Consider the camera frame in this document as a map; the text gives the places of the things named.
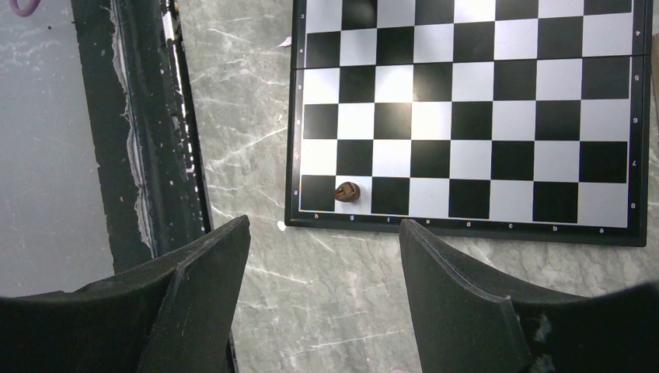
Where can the black and white chessboard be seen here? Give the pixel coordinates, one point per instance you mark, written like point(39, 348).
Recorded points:
point(519, 120)

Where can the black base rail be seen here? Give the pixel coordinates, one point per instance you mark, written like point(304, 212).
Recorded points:
point(143, 126)

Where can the dark brown chess piece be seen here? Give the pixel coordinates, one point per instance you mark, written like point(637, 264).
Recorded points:
point(347, 192)

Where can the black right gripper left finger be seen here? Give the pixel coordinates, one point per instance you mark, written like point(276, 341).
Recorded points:
point(171, 314)

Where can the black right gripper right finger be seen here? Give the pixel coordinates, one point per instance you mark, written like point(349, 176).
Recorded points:
point(470, 317)

